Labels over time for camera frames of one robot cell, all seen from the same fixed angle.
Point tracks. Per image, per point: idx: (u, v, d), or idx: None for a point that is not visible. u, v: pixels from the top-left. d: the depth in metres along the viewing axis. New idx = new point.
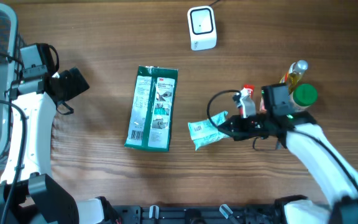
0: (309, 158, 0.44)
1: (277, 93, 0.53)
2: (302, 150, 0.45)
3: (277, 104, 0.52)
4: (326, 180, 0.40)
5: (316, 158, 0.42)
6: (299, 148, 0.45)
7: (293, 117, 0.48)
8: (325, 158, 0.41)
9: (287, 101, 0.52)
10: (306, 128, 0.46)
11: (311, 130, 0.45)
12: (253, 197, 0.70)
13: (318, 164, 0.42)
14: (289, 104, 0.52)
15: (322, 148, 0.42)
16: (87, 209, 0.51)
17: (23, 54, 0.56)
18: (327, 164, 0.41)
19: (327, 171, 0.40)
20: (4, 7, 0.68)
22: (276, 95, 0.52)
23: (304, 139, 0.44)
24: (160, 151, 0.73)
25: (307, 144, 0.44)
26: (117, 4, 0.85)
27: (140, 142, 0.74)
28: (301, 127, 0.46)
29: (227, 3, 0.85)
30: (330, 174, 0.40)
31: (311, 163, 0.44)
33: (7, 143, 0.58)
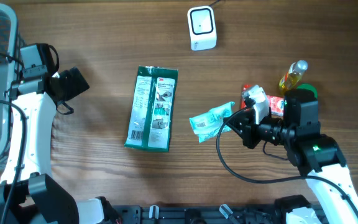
0: (332, 216, 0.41)
1: (305, 111, 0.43)
2: (326, 205, 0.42)
3: (301, 125, 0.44)
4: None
5: (339, 218, 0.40)
6: (324, 200, 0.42)
7: (320, 149, 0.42)
8: (347, 217, 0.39)
9: (314, 122, 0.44)
10: (331, 170, 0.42)
11: (335, 170, 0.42)
12: (252, 198, 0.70)
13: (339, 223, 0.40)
14: (316, 126, 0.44)
15: (347, 203, 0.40)
16: (87, 209, 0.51)
17: (23, 55, 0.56)
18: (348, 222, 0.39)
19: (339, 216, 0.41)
20: (5, 7, 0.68)
22: (302, 115, 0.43)
23: (329, 189, 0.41)
24: (161, 151, 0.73)
25: (332, 200, 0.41)
26: (117, 4, 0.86)
27: (140, 142, 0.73)
28: (328, 168, 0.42)
29: (227, 4, 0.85)
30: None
31: (332, 219, 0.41)
33: (8, 143, 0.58)
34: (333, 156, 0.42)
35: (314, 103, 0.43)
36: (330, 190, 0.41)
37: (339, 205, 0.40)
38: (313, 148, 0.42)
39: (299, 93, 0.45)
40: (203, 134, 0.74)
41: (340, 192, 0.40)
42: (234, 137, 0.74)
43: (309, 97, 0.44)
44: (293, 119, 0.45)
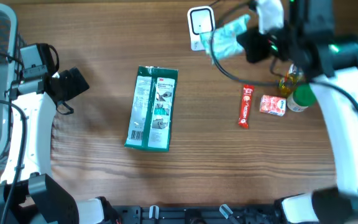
0: (335, 123, 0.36)
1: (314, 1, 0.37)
2: (330, 110, 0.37)
3: (314, 21, 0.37)
4: (342, 160, 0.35)
5: (346, 134, 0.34)
6: (327, 107, 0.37)
7: (338, 51, 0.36)
8: None
9: (327, 17, 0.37)
10: (342, 81, 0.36)
11: (353, 75, 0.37)
12: (253, 198, 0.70)
13: (347, 145, 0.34)
14: (329, 23, 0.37)
15: None
16: (87, 209, 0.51)
17: (23, 55, 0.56)
18: None
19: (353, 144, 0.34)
20: (5, 7, 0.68)
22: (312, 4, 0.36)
23: (339, 100, 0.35)
24: (160, 151, 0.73)
25: (343, 114, 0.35)
26: (117, 4, 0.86)
27: (140, 143, 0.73)
28: (340, 76, 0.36)
29: (227, 4, 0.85)
30: (353, 158, 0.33)
31: (335, 132, 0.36)
33: (8, 143, 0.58)
34: (352, 58, 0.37)
35: None
36: (342, 99, 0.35)
37: (349, 119, 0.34)
38: (332, 47, 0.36)
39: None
40: (209, 53, 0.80)
41: (352, 106, 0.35)
42: (234, 137, 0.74)
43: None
44: (299, 14, 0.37)
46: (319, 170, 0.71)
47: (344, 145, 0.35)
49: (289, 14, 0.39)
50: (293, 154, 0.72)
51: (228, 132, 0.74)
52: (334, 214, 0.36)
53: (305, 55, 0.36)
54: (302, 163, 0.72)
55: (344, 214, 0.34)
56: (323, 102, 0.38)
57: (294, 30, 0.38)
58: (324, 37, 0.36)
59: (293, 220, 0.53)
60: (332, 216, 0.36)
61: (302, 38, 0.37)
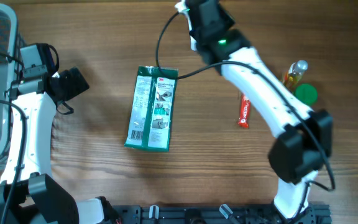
0: (249, 92, 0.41)
1: (205, 11, 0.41)
2: (240, 82, 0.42)
3: (207, 25, 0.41)
4: (265, 112, 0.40)
5: (255, 91, 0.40)
6: (235, 79, 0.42)
7: (227, 42, 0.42)
8: (265, 91, 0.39)
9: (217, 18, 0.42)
10: (240, 53, 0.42)
11: (247, 53, 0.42)
12: (253, 198, 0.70)
13: (260, 100, 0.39)
14: (220, 22, 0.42)
15: (260, 77, 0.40)
16: (88, 209, 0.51)
17: (23, 55, 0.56)
18: (266, 94, 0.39)
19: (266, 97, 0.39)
20: (5, 7, 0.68)
22: (204, 14, 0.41)
23: (241, 70, 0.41)
24: (161, 151, 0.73)
25: (245, 77, 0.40)
26: (117, 4, 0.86)
27: (140, 142, 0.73)
28: (236, 53, 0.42)
29: (227, 4, 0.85)
30: (268, 106, 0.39)
31: (253, 99, 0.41)
33: (8, 143, 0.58)
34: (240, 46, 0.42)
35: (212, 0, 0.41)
36: (242, 70, 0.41)
37: (252, 80, 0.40)
38: (221, 43, 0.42)
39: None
40: None
41: (250, 69, 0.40)
42: (234, 137, 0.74)
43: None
44: (197, 20, 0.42)
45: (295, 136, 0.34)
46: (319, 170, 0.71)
47: (258, 101, 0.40)
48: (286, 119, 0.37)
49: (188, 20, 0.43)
50: None
51: (228, 132, 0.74)
52: (285, 167, 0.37)
53: (207, 55, 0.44)
54: None
55: (287, 157, 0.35)
56: (234, 79, 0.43)
57: (195, 35, 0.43)
58: (214, 35, 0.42)
59: (289, 214, 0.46)
60: (286, 170, 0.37)
61: (201, 40, 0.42)
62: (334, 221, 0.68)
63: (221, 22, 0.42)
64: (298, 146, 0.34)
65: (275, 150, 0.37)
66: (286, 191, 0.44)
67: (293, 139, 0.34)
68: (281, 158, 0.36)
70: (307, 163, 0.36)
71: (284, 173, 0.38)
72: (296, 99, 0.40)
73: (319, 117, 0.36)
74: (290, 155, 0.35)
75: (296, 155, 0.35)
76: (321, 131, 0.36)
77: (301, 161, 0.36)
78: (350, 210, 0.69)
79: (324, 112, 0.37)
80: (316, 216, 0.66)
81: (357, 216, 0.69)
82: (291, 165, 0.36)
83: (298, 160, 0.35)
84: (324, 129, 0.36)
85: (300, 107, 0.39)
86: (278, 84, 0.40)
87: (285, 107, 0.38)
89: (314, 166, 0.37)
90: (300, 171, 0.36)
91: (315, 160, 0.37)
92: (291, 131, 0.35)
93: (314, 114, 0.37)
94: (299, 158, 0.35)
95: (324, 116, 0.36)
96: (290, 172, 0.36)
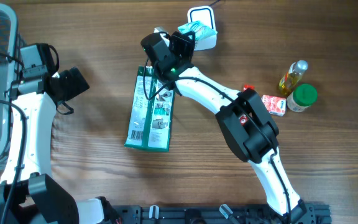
0: (196, 96, 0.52)
1: (158, 49, 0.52)
2: (191, 91, 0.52)
3: (161, 60, 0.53)
4: (210, 106, 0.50)
5: (199, 93, 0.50)
6: (187, 91, 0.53)
7: (176, 69, 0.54)
8: (204, 89, 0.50)
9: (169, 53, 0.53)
10: (186, 73, 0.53)
11: (191, 71, 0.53)
12: (253, 198, 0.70)
13: (203, 99, 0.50)
14: (171, 55, 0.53)
15: (200, 83, 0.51)
16: (87, 209, 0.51)
17: (23, 54, 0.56)
18: (206, 93, 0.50)
19: (206, 94, 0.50)
20: (5, 7, 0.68)
22: (158, 52, 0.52)
23: (186, 83, 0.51)
24: (161, 151, 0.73)
25: (191, 86, 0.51)
26: (117, 4, 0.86)
27: (140, 142, 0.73)
28: (183, 74, 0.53)
29: (227, 4, 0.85)
30: (207, 99, 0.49)
31: (199, 99, 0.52)
33: (8, 143, 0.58)
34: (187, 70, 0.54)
35: (161, 42, 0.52)
36: (187, 83, 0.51)
37: (195, 87, 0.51)
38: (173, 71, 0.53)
39: (152, 37, 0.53)
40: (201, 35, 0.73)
41: (192, 79, 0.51)
42: None
43: (158, 39, 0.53)
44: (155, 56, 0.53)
45: (228, 113, 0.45)
46: (319, 170, 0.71)
47: (202, 99, 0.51)
48: (220, 104, 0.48)
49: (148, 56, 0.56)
50: (293, 154, 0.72)
51: None
52: (235, 144, 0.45)
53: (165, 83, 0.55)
54: (303, 163, 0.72)
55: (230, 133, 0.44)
56: (185, 90, 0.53)
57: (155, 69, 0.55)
58: (168, 67, 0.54)
59: (281, 210, 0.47)
60: (237, 147, 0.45)
61: (158, 71, 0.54)
62: (334, 221, 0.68)
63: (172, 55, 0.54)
64: (232, 121, 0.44)
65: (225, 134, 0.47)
66: (265, 181, 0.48)
67: (227, 116, 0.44)
68: (230, 136, 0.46)
70: (255, 137, 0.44)
71: (239, 152, 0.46)
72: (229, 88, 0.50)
73: (248, 95, 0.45)
74: (229, 130, 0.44)
75: (235, 130, 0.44)
76: (251, 107, 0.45)
77: (243, 135, 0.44)
78: (350, 210, 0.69)
79: (250, 91, 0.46)
80: (316, 216, 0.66)
81: (357, 216, 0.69)
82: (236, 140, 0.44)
83: (240, 134, 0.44)
84: (253, 103, 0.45)
85: (232, 92, 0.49)
86: (213, 82, 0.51)
87: (220, 96, 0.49)
89: (260, 140, 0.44)
90: (247, 145, 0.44)
91: (258, 135, 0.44)
92: (225, 111, 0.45)
93: (242, 94, 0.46)
94: (240, 133, 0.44)
95: (252, 94, 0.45)
96: (239, 147, 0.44)
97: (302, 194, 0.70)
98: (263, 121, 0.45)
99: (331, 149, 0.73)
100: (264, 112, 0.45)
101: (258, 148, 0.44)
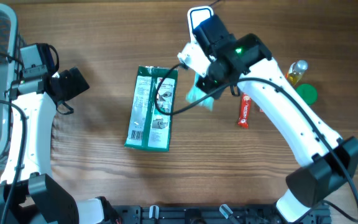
0: (267, 107, 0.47)
1: (212, 30, 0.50)
2: (263, 100, 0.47)
3: (217, 41, 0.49)
4: (288, 133, 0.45)
5: (277, 109, 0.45)
6: (257, 96, 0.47)
7: (243, 50, 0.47)
8: (291, 114, 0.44)
9: (225, 34, 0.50)
10: (260, 65, 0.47)
11: (264, 65, 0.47)
12: (253, 198, 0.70)
13: (283, 122, 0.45)
14: (228, 36, 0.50)
15: (282, 95, 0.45)
16: (87, 209, 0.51)
17: (23, 54, 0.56)
18: (293, 119, 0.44)
19: (290, 119, 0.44)
20: (5, 7, 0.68)
22: (212, 32, 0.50)
23: (262, 87, 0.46)
24: (161, 151, 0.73)
25: (270, 96, 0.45)
26: (117, 4, 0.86)
27: (140, 142, 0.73)
28: (255, 66, 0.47)
29: (227, 4, 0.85)
30: (294, 129, 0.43)
31: (272, 114, 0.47)
33: (8, 143, 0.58)
34: (258, 53, 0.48)
35: (214, 20, 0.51)
36: (263, 87, 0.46)
37: (275, 99, 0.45)
38: (237, 51, 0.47)
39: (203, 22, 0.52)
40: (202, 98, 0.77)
41: (274, 88, 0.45)
42: (234, 137, 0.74)
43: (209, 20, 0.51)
44: (207, 40, 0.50)
45: (324, 170, 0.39)
46: None
47: (281, 120, 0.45)
48: (311, 143, 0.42)
49: (201, 45, 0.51)
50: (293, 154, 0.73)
51: (228, 132, 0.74)
52: (306, 193, 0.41)
53: (222, 66, 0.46)
54: None
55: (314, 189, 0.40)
56: (251, 92, 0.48)
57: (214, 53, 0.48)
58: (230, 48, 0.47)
59: (291, 218, 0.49)
60: (306, 195, 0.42)
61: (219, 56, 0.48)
62: (334, 221, 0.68)
63: (229, 37, 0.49)
64: (325, 178, 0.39)
65: (298, 178, 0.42)
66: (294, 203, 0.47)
67: (324, 173, 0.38)
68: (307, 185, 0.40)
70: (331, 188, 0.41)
71: (306, 200, 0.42)
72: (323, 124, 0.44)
73: (350, 146, 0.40)
74: (317, 186, 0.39)
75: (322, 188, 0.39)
76: (350, 162, 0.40)
77: (325, 191, 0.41)
78: (350, 210, 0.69)
79: (355, 142, 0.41)
80: (316, 216, 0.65)
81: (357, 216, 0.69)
82: (316, 196, 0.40)
83: (324, 191, 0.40)
84: (353, 157, 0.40)
85: (329, 135, 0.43)
86: (302, 105, 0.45)
87: (312, 132, 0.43)
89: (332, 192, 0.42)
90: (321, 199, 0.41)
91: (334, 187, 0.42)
92: (322, 165, 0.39)
93: (343, 144, 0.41)
94: (324, 190, 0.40)
95: (355, 146, 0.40)
96: (313, 200, 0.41)
97: None
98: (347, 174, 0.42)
99: None
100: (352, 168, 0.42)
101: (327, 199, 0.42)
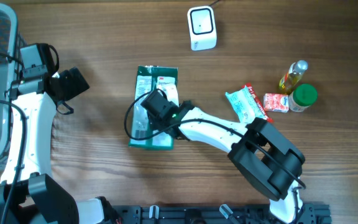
0: (204, 137, 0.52)
1: (156, 102, 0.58)
2: (197, 134, 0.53)
3: (161, 110, 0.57)
4: (219, 144, 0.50)
5: (206, 133, 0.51)
6: (191, 133, 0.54)
7: (176, 113, 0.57)
8: (211, 131, 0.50)
9: (168, 103, 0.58)
10: (188, 115, 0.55)
11: (192, 111, 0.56)
12: (253, 198, 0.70)
13: (211, 138, 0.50)
14: (169, 104, 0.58)
15: (204, 124, 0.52)
16: (87, 209, 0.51)
17: (24, 55, 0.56)
18: (215, 133, 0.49)
19: (214, 135, 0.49)
20: (5, 7, 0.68)
22: (156, 104, 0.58)
23: (190, 126, 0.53)
24: (166, 149, 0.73)
25: (195, 129, 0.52)
26: (117, 4, 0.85)
27: (144, 142, 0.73)
28: (186, 117, 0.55)
29: (227, 3, 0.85)
30: (217, 139, 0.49)
31: (208, 140, 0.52)
33: (8, 142, 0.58)
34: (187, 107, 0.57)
35: (158, 93, 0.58)
36: (191, 126, 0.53)
37: (201, 128, 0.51)
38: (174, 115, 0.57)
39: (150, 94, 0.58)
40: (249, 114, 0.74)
41: (196, 122, 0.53)
42: None
43: (153, 93, 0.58)
44: (155, 112, 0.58)
45: (243, 152, 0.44)
46: (320, 170, 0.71)
47: (210, 139, 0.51)
48: (230, 140, 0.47)
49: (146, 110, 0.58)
50: None
51: None
52: (258, 183, 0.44)
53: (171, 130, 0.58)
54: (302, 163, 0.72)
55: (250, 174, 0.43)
56: (189, 134, 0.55)
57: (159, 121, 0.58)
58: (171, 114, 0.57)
59: (288, 218, 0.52)
60: (263, 187, 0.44)
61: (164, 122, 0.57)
62: (334, 221, 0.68)
63: (171, 105, 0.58)
64: (248, 159, 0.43)
65: (247, 175, 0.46)
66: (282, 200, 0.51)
67: (242, 155, 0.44)
68: (250, 177, 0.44)
70: (278, 172, 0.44)
71: (266, 191, 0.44)
72: (235, 122, 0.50)
73: (260, 126, 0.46)
74: (248, 168, 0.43)
75: (255, 169, 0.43)
76: (265, 137, 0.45)
77: (266, 173, 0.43)
78: (350, 210, 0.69)
79: (259, 121, 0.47)
80: (316, 216, 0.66)
81: (357, 216, 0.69)
82: (261, 180, 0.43)
83: (262, 171, 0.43)
84: (266, 134, 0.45)
85: (238, 126, 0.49)
86: (215, 119, 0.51)
87: (227, 132, 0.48)
89: (286, 176, 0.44)
90: (273, 183, 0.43)
91: (281, 168, 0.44)
92: (238, 149, 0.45)
93: (252, 127, 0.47)
94: (263, 172, 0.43)
95: (261, 124, 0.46)
96: (266, 188, 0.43)
97: (302, 194, 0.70)
98: (284, 149, 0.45)
99: (332, 149, 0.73)
100: (282, 140, 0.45)
101: (284, 183, 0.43)
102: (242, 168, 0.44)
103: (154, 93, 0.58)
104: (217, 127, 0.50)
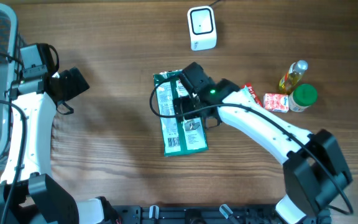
0: (247, 127, 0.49)
1: (194, 76, 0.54)
2: (238, 122, 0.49)
3: (197, 85, 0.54)
4: (266, 142, 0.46)
5: (253, 127, 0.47)
6: (231, 119, 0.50)
7: (215, 91, 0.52)
8: (260, 126, 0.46)
9: (205, 78, 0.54)
10: (233, 98, 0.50)
11: (238, 94, 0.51)
12: (253, 198, 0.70)
13: (258, 133, 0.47)
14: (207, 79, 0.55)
15: (252, 114, 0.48)
16: (87, 209, 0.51)
17: (23, 55, 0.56)
18: (266, 130, 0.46)
19: (263, 131, 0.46)
20: (5, 7, 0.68)
22: (193, 78, 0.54)
23: (234, 111, 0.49)
24: (201, 151, 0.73)
25: (240, 117, 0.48)
26: (117, 4, 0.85)
27: (179, 149, 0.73)
28: (228, 99, 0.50)
29: (227, 3, 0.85)
30: (268, 138, 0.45)
31: (252, 132, 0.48)
33: (8, 143, 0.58)
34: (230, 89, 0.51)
35: (196, 67, 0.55)
36: (235, 111, 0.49)
37: (247, 118, 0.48)
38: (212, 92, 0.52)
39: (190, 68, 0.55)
40: None
41: (242, 109, 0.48)
42: (234, 137, 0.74)
43: (191, 67, 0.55)
44: (191, 86, 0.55)
45: (300, 163, 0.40)
46: None
47: (256, 133, 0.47)
48: (287, 147, 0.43)
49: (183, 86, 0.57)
50: None
51: (227, 132, 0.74)
52: (302, 196, 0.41)
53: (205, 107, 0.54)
54: None
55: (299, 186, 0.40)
56: (229, 118, 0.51)
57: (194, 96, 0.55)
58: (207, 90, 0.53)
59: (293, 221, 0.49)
60: (304, 201, 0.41)
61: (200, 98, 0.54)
62: (334, 221, 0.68)
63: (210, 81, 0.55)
64: (304, 172, 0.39)
65: (289, 183, 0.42)
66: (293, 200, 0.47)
67: (299, 167, 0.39)
68: (296, 188, 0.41)
70: (325, 190, 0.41)
71: (305, 205, 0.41)
72: (293, 126, 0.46)
73: (324, 139, 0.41)
74: (300, 182, 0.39)
75: (307, 184, 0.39)
76: (327, 154, 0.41)
77: (316, 190, 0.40)
78: None
79: (325, 133, 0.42)
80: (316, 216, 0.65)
81: (357, 216, 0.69)
82: (307, 196, 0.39)
83: (312, 187, 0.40)
84: (329, 149, 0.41)
85: (298, 132, 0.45)
86: (267, 114, 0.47)
87: (283, 135, 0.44)
89: (330, 195, 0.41)
90: (319, 201, 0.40)
91: (329, 188, 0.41)
92: (294, 159, 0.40)
93: (315, 137, 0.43)
94: (313, 188, 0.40)
95: (327, 138, 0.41)
96: (311, 204, 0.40)
97: None
98: (339, 170, 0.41)
99: None
100: (340, 160, 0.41)
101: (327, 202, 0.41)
102: (291, 178, 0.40)
103: (194, 66, 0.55)
104: (268, 124, 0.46)
